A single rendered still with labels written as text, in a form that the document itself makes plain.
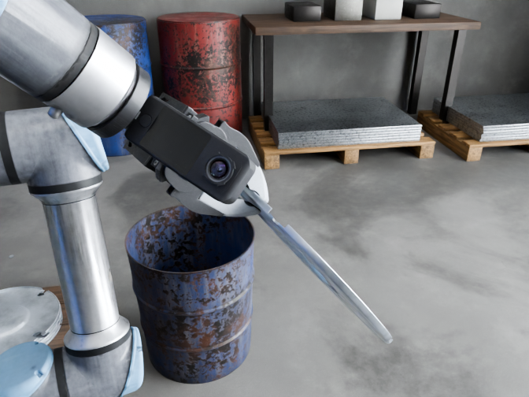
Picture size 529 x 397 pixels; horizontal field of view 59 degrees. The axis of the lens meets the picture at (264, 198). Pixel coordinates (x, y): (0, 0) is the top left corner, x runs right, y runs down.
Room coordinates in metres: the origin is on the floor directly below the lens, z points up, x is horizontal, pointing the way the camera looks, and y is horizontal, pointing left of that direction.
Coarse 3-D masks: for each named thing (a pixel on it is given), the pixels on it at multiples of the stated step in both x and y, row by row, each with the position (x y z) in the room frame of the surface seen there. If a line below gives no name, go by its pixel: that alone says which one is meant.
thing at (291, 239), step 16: (272, 224) 0.50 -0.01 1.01; (288, 224) 0.41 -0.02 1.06; (288, 240) 0.56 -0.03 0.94; (304, 240) 0.40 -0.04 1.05; (304, 256) 0.55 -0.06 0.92; (320, 272) 0.42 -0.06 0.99; (336, 288) 0.41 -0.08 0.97; (352, 304) 0.40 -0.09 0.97; (368, 320) 0.37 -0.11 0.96; (384, 336) 0.39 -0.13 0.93
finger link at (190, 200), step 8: (168, 192) 0.41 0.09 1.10; (176, 192) 0.41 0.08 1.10; (192, 192) 0.41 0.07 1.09; (200, 192) 0.42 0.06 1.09; (184, 200) 0.41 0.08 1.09; (192, 200) 0.41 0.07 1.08; (200, 200) 0.42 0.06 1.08; (192, 208) 0.41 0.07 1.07; (200, 208) 0.42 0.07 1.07; (208, 208) 0.42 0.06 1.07
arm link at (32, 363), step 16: (16, 352) 0.61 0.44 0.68; (32, 352) 0.60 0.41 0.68; (48, 352) 0.60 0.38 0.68; (0, 368) 0.57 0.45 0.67; (16, 368) 0.57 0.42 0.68; (32, 368) 0.57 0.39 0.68; (48, 368) 0.57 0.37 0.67; (0, 384) 0.54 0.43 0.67; (16, 384) 0.54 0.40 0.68; (32, 384) 0.54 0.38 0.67; (48, 384) 0.56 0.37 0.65; (64, 384) 0.56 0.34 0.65
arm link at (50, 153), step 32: (0, 128) 0.67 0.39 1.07; (32, 128) 0.68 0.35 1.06; (64, 128) 0.69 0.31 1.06; (32, 160) 0.66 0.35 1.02; (64, 160) 0.67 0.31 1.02; (96, 160) 0.70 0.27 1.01; (32, 192) 0.67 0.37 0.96; (64, 192) 0.66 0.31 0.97; (64, 224) 0.66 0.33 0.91; (96, 224) 0.69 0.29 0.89; (64, 256) 0.65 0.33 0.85; (96, 256) 0.66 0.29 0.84; (64, 288) 0.64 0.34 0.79; (96, 288) 0.64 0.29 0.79; (96, 320) 0.62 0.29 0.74; (64, 352) 0.61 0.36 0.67; (96, 352) 0.59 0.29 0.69; (128, 352) 0.62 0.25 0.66; (96, 384) 0.58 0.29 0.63; (128, 384) 0.59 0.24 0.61
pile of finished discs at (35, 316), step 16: (16, 288) 1.14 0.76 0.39; (32, 288) 1.14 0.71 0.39; (0, 304) 1.07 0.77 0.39; (16, 304) 1.07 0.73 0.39; (32, 304) 1.07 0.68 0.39; (48, 304) 1.07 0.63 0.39; (0, 320) 1.00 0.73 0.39; (16, 320) 1.00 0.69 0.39; (32, 320) 1.01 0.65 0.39; (48, 320) 1.01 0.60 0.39; (0, 336) 0.94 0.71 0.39; (16, 336) 0.94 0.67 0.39; (32, 336) 0.94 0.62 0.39; (48, 336) 0.96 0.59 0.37; (0, 352) 0.89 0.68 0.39
